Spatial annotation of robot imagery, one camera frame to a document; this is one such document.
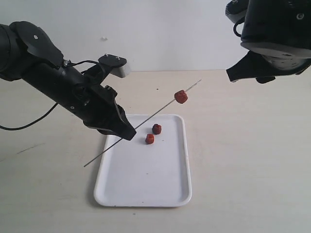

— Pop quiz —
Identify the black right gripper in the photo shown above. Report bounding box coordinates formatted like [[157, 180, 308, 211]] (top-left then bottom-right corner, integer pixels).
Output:
[[226, 51, 311, 84]]

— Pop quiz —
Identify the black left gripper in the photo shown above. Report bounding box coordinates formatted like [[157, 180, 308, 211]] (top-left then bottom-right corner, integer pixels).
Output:
[[71, 72, 136, 141]]

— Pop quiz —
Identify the thin metal skewer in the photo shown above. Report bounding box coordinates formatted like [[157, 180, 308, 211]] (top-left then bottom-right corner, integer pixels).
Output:
[[83, 79, 203, 167]]

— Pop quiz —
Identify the large red fruit ball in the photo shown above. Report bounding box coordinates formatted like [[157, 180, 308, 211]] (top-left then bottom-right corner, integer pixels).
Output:
[[174, 90, 188, 104]]

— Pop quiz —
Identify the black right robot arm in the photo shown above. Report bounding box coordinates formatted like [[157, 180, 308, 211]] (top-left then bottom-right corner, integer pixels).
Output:
[[225, 0, 311, 84]]

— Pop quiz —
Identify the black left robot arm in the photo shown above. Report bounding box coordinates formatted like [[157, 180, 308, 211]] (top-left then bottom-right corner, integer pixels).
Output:
[[0, 21, 136, 140]]

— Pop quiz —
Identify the small red fruit ball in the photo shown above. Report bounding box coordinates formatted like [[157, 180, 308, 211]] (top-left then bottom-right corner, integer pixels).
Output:
[[145, 133, 155, 145]]

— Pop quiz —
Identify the dark red fruit ball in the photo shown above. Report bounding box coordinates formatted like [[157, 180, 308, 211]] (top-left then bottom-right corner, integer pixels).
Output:
[[152, 124, 162, 135]]

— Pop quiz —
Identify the white rectangular plastic tray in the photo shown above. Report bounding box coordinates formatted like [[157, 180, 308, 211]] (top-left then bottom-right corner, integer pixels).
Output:
[[93, 114, 192, 207]]

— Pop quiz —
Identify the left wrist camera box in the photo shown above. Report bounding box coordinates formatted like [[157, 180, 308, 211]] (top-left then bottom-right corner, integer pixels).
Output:
[[98, 54, 131, 78]]

